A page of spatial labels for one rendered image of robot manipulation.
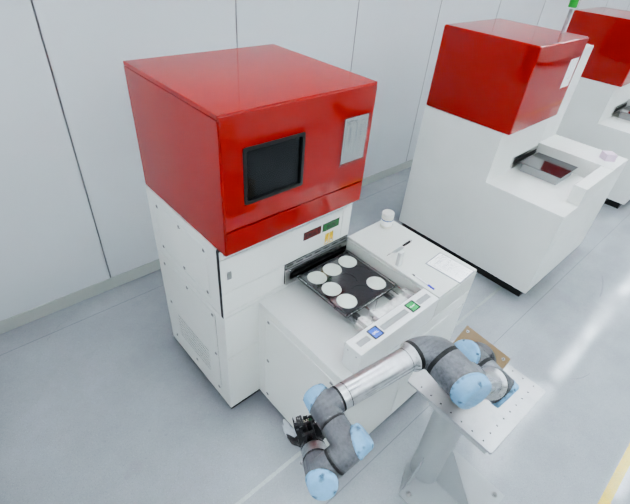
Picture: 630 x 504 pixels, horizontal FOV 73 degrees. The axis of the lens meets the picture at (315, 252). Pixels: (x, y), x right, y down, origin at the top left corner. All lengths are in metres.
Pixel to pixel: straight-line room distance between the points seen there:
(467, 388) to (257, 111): 1.11
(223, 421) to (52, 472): 0.88
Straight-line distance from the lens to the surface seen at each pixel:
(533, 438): 3.08
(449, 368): 1.32
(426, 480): 2.65
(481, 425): 1.94
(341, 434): 1.17
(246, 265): 1.97
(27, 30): 2.86
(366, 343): 1.85
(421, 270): 2.27
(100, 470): 2.74
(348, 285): 2.18
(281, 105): 1.65
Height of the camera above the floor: 2.34
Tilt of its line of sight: 37 degrees down
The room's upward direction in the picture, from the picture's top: 5 degrees clockwise
